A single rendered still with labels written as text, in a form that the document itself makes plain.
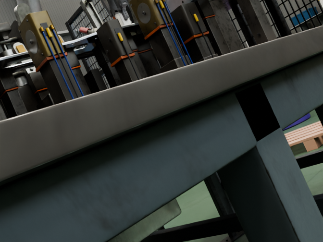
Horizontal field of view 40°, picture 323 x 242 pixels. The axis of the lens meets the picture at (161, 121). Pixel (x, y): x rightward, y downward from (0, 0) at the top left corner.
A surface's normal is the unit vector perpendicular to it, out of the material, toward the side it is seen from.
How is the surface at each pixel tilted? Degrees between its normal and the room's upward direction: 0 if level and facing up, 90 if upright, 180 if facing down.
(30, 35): 90
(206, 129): 90
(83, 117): 90
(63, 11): 90
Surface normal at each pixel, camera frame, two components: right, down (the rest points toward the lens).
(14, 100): 0.54, -0.27
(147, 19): -0.73, 0.31
